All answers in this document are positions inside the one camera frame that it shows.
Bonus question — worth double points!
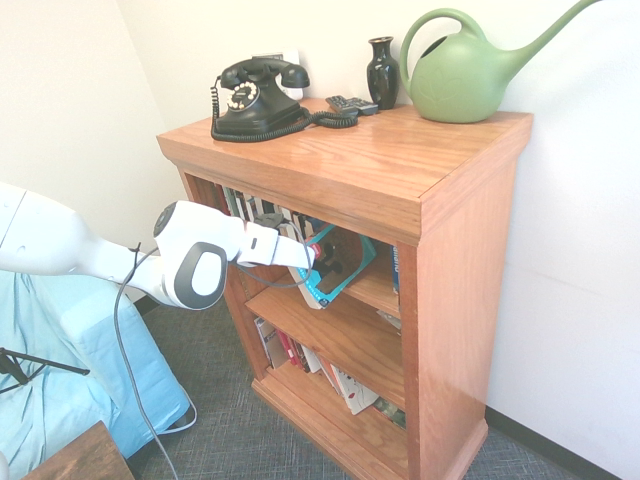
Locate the black camera tripod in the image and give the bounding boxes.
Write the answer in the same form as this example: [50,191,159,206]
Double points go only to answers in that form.
[0,346,91,396]

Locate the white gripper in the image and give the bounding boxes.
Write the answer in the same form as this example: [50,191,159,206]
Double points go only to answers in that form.
[275,234,337,272]

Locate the white book red dots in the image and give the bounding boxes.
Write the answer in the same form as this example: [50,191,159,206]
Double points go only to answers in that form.
[329,363,380,416]

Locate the white floor cable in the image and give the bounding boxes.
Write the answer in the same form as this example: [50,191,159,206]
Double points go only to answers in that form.
[158,394,199,435]

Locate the white book red spine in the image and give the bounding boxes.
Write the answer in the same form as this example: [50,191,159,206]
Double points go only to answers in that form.
[274,329,302,372]

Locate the cream paged book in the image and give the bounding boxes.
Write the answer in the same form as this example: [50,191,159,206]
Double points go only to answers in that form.
[298,214,322,242]

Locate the teal paperback book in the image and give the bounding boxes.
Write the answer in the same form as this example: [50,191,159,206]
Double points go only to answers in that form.
[293,224,380,311]

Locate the black rotary telephone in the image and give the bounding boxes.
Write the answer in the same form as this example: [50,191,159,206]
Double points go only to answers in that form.
[209,56,360,145]

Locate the white grey cover book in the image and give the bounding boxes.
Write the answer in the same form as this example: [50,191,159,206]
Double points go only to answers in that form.
[253,316,290,370]

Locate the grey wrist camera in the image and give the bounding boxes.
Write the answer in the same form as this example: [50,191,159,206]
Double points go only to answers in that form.
[253,212,285,232]

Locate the dark green cover book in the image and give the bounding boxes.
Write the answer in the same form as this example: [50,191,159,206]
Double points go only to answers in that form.
[372,396,407,431]

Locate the green plastic watering can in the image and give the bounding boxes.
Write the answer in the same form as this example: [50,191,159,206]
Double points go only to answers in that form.
[398,0,606,124]

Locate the black glossy vase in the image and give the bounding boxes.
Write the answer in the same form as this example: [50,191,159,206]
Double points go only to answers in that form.
[367,36,400,111]

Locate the black remote control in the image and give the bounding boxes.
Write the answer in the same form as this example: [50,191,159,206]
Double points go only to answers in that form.
[325,94,359,113]
[348,97,380,117]

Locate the white square alarm clock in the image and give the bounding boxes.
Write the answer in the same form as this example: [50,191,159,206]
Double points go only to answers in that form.
[251,47,304,102]

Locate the wooden bookshelf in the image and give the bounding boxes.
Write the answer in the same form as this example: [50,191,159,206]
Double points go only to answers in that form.
[156,97,535,480]

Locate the dark green spine book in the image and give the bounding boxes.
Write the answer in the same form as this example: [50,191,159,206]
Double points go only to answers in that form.
[214,182,240,217]

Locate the thick white book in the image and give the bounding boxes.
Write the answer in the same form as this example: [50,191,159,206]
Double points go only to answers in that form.
[279,207,302,239]

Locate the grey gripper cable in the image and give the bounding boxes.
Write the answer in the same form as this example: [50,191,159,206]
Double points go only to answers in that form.
[113,222,317,480]

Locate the dark wooden table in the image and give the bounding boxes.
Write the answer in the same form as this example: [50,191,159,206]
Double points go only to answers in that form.
[19,419,137,480]

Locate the light blue cloth cover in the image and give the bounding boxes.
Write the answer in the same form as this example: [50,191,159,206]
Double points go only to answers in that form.
[0,269,197,480]

